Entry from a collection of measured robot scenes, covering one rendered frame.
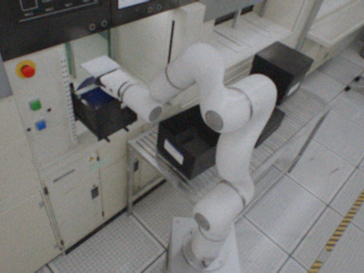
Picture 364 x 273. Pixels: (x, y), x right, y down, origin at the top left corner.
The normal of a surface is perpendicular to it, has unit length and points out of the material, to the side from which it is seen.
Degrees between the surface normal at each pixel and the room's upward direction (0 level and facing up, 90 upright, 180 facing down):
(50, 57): 90
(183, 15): 90
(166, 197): 0
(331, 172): 0
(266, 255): 0
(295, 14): 90
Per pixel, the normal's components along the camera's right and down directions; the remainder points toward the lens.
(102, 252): 0.14, -0.68
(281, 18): -0.69, 0.45
